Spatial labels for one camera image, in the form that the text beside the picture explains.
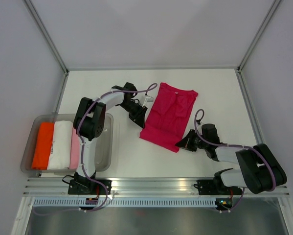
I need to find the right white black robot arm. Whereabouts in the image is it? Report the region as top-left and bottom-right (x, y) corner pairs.
(175, 124), (287, 194)

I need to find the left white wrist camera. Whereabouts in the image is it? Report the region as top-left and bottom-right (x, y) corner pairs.
(143, 95), (154, 106)

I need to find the right aluminium frame post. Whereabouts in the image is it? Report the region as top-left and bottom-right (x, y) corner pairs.
(236, 0), (283, 73)

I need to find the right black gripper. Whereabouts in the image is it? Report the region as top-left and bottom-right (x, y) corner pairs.
(175, 129), (208, 152)

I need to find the magenta t shirt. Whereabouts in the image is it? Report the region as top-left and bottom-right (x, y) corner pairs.
(140, 83), (199, 153)

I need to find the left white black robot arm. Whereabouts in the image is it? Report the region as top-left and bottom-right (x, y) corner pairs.
(73, 82), (147, 194)

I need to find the white slotted cable duct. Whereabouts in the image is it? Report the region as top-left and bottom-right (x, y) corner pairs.
(33, 197), (216, 208)

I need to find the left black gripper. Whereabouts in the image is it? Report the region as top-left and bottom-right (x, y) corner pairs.
(119, 100), (148, 129)

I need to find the aluminium frame post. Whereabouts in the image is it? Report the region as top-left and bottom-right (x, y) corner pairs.
(23, 0), (68, 75)
(236, 0), (283, 73)

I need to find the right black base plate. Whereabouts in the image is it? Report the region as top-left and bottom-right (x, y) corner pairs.
(193, 179), (242, 196)

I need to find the orange rolled t shirt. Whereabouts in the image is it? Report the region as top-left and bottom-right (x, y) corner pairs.
(31, 122), (54, 170)

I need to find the left aluminium frame post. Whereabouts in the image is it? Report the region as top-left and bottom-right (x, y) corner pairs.
(23, 0), (68, 75)

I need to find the white rolled t shirt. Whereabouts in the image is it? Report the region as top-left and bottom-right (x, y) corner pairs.
(47, 120), (73, 170)

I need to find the pink rolled t shirt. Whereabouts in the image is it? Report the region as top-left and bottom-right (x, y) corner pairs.
(69, 128), (80, 169)

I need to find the clear plastic bin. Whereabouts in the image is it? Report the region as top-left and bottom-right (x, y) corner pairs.
(21, 113), (113, 176)

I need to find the aluminium mounting rail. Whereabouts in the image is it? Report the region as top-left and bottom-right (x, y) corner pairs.
(23, 177), (290, 196)

